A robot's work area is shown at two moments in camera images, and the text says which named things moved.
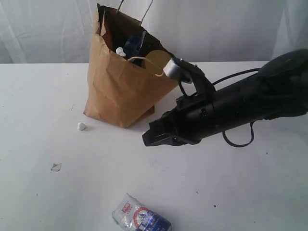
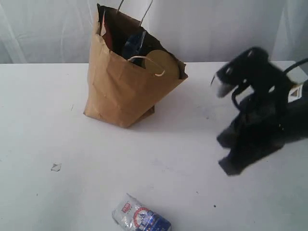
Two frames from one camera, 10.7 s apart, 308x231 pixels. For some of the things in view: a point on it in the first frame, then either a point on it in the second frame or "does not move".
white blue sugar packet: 134,214 does not move
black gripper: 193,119 -> 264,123
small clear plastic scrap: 57,166 does not move
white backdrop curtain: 61,32 does not move
